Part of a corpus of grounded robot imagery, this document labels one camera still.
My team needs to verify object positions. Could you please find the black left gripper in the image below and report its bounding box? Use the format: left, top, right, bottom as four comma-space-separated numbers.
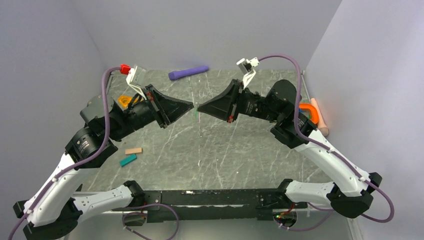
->
107, 83, 194, 142

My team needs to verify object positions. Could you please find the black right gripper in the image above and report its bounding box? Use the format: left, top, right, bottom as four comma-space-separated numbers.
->
198, 78, 282, 123

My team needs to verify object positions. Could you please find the green key tag keyring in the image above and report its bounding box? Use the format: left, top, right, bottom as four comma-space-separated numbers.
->
193, 102, 199, 121

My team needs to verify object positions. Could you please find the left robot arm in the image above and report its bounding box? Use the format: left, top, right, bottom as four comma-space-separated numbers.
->
13, 85, 194, 240

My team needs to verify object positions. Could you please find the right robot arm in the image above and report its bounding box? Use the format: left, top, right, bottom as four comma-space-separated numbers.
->
197, 79, 382, 219

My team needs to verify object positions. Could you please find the purple flashlight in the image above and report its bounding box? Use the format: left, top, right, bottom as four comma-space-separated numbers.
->
168, 65, 210, 81

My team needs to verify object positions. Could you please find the orange yellow toy stack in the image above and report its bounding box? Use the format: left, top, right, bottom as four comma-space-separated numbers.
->
118, 95, 139, 109

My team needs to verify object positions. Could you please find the tan wooden block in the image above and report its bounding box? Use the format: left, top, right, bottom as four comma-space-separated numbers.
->
125, 147, 143, 155

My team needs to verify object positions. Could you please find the teal wooden block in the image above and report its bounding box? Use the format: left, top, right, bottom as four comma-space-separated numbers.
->
119, 153, 137, 167

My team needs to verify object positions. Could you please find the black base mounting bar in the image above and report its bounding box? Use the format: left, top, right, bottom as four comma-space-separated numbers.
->
110, 188, 309, 223

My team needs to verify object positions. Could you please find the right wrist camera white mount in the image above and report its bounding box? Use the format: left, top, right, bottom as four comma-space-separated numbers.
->
236, 57, 260, 89

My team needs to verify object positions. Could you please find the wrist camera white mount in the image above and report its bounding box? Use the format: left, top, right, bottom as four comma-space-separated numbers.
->
236, 57, 260, 89
119, 64, 147, 100

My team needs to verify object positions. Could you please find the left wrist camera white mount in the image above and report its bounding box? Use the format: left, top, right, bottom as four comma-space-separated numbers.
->
119, 64, 147, 100

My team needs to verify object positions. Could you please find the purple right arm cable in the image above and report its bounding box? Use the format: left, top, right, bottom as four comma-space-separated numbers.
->
258, 54, 396, 224

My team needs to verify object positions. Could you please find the orange pink object at wall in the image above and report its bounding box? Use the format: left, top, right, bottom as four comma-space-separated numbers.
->
299, 98, 330, 137

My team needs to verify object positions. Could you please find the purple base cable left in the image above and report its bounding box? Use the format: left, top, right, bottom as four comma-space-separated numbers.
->
121, 202, 180, 240

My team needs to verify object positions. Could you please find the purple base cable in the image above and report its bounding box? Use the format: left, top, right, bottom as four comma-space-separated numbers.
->
273, 202, 334, 232
121, 202, 180, 240

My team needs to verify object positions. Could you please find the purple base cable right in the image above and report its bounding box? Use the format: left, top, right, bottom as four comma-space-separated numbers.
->
273, 202, 334, 232

